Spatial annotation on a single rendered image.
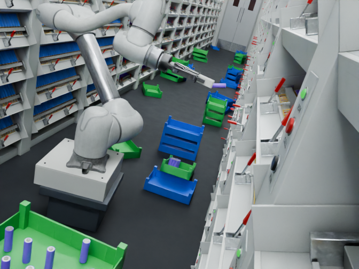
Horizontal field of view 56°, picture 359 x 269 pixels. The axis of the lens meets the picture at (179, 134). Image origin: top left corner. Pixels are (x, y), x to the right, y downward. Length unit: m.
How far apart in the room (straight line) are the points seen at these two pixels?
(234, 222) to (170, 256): 1.02
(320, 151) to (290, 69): 0.70
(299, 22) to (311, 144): 0.52
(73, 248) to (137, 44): 0.82
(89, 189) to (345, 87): 1.42
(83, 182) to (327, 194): 1.36
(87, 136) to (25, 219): 0.67
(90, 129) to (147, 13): 0.56
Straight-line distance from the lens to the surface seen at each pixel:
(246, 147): 1.05
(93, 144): 1.58
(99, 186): 1.58
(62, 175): 1.62
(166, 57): 1.41
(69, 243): 0.96
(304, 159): 0.31
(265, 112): 0.82
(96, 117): 1.56
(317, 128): 0.31
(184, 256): 1.75
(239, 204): 0.80
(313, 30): 0.54
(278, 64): 1.00
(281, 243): 0.35
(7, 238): 0.92
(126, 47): 1.42
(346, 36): 0.29
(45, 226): 0.98
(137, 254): 1.69
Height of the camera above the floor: 1.13
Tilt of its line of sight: 22 degrees down
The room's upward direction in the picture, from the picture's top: 15 degrees clockwise
